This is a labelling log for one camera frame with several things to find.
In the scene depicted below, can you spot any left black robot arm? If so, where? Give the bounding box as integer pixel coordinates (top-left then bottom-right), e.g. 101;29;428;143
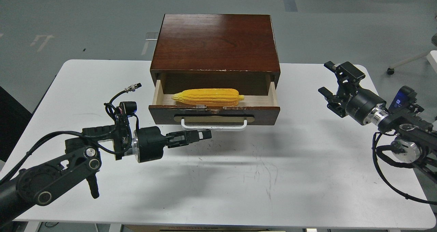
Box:
1;83;212;227

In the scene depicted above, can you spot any white chair leg with caster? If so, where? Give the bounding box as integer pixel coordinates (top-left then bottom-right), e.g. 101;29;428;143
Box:
386;50;437;75

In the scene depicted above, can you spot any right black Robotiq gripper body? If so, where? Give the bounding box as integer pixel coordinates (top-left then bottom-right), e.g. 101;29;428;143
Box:
344;87;389;126

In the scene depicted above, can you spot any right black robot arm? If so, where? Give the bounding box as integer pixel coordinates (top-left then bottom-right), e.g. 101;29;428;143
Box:
318;61;437;205

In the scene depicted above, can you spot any yellow plastic corn cob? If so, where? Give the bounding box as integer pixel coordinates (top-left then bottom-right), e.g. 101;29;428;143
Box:
171;88;245;107

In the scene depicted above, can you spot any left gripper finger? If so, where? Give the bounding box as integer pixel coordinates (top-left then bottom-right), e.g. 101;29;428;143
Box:
166;138;203;148
166;129;212;140

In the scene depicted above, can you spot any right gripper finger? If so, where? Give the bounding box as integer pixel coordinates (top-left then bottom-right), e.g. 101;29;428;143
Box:
318;87;348;118
324;61;365;94

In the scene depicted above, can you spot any wooden drawer with white handle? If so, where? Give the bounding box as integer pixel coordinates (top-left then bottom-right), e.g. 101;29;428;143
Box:
149;72;280;126

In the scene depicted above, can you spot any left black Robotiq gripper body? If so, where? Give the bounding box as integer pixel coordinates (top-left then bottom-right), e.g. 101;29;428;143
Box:
133;126;167;163

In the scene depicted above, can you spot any dark wooden drawer cabinet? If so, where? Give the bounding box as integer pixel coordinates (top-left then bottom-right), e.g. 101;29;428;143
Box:
150;14;281;84

